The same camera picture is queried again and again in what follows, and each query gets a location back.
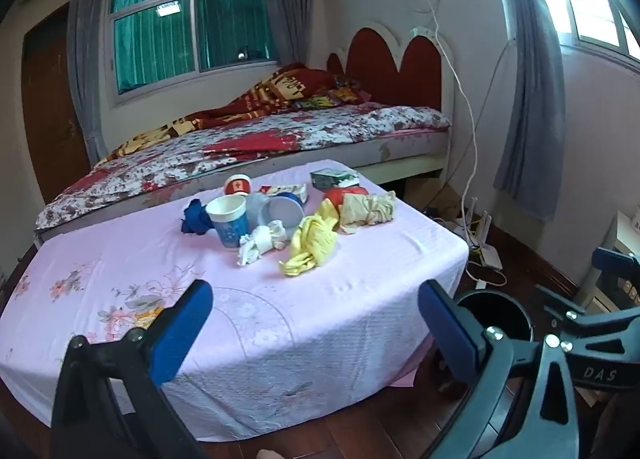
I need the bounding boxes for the thick white cable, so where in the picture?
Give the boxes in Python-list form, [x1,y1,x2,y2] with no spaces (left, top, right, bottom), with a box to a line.
[400,0,481,240]

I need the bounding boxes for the yellow plastic bag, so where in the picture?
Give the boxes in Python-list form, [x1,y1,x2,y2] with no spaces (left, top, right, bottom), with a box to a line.
[279,199,341,277]

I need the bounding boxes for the white framed window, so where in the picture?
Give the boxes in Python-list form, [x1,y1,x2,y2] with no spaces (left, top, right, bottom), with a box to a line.
[102,0,283,107]

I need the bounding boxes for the white tissue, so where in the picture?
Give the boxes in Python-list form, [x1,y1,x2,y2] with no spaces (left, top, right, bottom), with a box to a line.
[236,220,291,267]

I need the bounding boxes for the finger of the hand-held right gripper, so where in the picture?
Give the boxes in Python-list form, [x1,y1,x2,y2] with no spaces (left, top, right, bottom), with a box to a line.
[591,246,640,302]
[534,283,640,392]

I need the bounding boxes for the red plastic bag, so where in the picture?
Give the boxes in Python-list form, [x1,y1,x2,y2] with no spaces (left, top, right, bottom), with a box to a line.
[324,186,371,207]

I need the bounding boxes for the blue plastic cup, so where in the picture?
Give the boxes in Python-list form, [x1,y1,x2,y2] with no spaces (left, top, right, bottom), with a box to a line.
[261,192,306,236]

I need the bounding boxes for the white router with antennas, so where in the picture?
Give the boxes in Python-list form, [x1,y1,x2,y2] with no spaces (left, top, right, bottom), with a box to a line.
[452,195,493,250]

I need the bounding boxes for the flat white router box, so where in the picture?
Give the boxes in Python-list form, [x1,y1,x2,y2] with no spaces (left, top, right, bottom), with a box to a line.
[467,243,503,270]

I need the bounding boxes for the colourful printed pillow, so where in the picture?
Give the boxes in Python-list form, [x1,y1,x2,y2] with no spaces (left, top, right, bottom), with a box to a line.
[295,76,371,110]

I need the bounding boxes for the black trash bin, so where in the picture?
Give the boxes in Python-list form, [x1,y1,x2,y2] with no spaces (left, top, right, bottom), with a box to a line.
[435,289,535,392]

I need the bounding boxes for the red white printed packet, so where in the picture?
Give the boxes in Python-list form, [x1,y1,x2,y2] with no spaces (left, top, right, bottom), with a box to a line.
[257,182,308,201]

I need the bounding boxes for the blue cloth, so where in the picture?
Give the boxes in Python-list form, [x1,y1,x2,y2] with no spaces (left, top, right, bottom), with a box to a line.
[180,198,215,236]

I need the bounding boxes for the green white carton box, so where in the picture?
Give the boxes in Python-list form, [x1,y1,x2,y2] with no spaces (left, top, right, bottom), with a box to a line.
[310,168,360,191]

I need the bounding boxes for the white bed frame red headboard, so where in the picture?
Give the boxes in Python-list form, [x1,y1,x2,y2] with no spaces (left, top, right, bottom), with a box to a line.
[32,20,457,246]

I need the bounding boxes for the white bedside cabinet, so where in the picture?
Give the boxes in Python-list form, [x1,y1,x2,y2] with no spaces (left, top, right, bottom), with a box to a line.
[572,212,640,315]

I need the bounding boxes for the brown wooden door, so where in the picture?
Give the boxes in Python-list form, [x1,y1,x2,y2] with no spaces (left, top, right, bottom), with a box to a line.
[20,4,91,205]

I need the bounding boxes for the red white paper cup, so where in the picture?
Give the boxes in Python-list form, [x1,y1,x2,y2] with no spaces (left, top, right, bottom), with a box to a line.
[223,174,251,197]

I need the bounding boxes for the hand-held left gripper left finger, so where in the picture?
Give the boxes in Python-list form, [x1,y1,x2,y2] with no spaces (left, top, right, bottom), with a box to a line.
[50,279,215,459]

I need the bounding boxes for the pink floral tablecloth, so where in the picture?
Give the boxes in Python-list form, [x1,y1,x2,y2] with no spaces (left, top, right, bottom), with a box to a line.
[0,159,471,442]

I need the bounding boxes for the blue white paper cup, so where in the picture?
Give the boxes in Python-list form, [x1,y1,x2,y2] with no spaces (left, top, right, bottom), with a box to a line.
[205,195,249,252]

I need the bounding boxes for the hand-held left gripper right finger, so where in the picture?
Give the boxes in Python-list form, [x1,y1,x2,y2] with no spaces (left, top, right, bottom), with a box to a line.
[418,279,583,459]

